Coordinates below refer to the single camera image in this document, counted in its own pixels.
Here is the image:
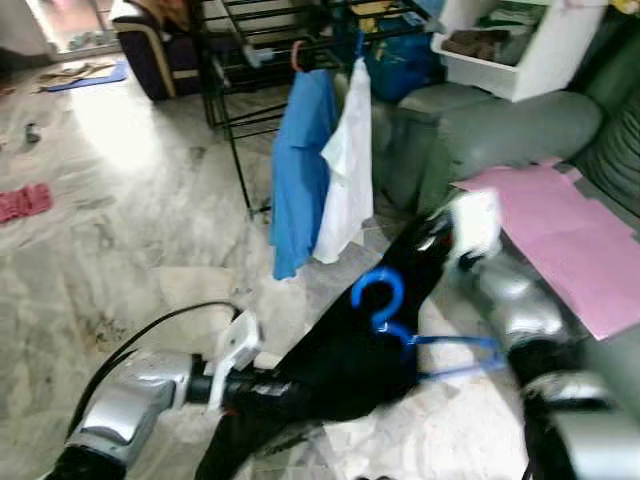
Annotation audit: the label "blue shirt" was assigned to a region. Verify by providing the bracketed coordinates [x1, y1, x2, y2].
[268, 68, 341, 281]

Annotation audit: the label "pink hanger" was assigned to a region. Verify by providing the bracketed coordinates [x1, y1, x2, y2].
[288, 38, 306, 73]

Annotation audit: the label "white shirt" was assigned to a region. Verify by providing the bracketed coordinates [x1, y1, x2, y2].
[312, 58, 376, 266]

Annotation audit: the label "blue floor mat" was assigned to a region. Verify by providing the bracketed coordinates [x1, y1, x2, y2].
[40, 60, 129, 93]

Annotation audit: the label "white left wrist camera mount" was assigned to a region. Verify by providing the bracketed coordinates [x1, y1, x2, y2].
[205, 310, 263, 411]

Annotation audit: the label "brown folded clothes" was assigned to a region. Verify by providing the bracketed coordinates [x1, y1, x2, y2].
[445, 30, 511, 61]

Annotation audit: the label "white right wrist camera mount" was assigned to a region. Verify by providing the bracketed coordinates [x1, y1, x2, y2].
[448, 190, 504, 259]

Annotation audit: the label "black drying rack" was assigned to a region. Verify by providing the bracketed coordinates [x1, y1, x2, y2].
[190, 0, 441, 216]

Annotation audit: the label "red floor cloth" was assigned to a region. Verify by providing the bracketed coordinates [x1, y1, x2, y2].
[0, 182, 53, 223]

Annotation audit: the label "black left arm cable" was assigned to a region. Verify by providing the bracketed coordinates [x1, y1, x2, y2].
[65, 300, 241, 441]

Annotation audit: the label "black garment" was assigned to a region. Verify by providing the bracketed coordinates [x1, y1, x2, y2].
[195, 205, 471, 480]

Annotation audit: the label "grey-green sofa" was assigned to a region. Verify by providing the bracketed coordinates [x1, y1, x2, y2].
[385, 20, 640, 480]

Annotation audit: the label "dark purple armchair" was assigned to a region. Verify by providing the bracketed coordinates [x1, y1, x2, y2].
[108, 0, 206, 101]

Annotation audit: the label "blue plastic hanger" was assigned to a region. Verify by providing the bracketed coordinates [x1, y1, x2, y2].
[350, 268, 506, 383]

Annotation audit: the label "pink mat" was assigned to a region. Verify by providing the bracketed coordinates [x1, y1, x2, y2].
[452, 160, 640, 341]

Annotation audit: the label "dark blue bag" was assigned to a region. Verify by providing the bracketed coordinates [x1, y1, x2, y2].
[362, 30, 441, 101]

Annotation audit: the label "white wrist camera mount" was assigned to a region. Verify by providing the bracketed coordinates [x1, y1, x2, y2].
[448, 190, 504, 259]
[205, 310, 263, 411]

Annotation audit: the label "white storage box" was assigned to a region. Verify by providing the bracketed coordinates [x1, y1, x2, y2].
[432, 0, 611, 103]

